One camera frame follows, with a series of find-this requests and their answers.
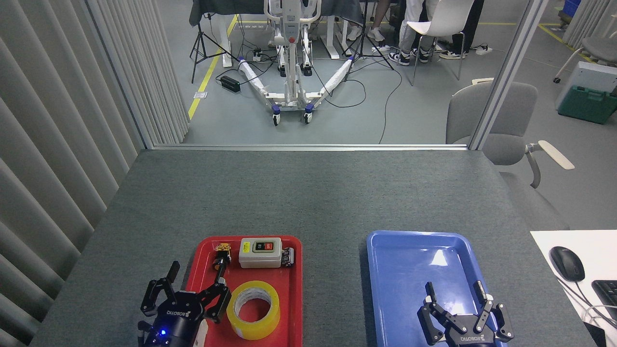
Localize looped black floor cable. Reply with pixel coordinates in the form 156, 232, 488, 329
322, 79, 367, 109

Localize blue plastic tray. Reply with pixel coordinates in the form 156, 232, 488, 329
366, 230, 508, 347

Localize silver frame rail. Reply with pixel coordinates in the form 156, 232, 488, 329
152, 143, 469, 151

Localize person in dark trousers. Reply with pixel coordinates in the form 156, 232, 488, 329
438, 0, 485, 60

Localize grey vertical blinds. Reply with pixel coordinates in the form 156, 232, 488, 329
562, 0, 617, 47
0, 0, 190, 347

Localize black computer mouse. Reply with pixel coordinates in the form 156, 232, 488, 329
549, 246, 586, 283

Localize white plastic chair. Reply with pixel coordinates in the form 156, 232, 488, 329
399, 0, 476, 87

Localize person in grey trousers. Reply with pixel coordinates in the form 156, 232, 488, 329
388, 0, 437, 67

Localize yellow tape roll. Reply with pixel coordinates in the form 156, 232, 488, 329
227, 280, 281, 341

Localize grey office chair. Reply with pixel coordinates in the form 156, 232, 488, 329
445, 77, 575, 189

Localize white desk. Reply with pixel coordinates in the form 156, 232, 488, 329
530, 229, 617, 347

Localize red plastic tray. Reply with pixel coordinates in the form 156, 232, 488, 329
186, 235, 303, 347

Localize grey mouse cable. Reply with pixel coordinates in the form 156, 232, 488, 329
557, 276, 617, 333

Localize black tripod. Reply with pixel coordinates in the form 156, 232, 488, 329
189, 12, 240, 84
341, 0, 395, 83

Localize orange push button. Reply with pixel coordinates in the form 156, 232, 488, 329
212, 243, 232, 273

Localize grey chair with white legs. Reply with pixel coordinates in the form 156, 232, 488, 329
553, 36, 617, 84

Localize black keyboard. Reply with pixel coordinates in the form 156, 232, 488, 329
591, 279, 617, 322

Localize grey switch box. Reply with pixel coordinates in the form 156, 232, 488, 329
239, 237, 283, 269

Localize green plastic case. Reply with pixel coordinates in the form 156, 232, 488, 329
558, 85, 617, 125

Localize person with white shoes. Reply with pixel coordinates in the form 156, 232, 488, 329
346, 0, 392, 43

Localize grey metal box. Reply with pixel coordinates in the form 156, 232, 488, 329
554, 61, 617, 111

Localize long black floor cable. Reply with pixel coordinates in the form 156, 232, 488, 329
378, 65, 403, 145

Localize white stand on wheels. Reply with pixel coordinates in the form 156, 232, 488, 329
238, 0, 355, 127

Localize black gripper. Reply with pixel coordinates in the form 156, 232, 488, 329
137, 261, 232, 347
417, 280, 514, 347

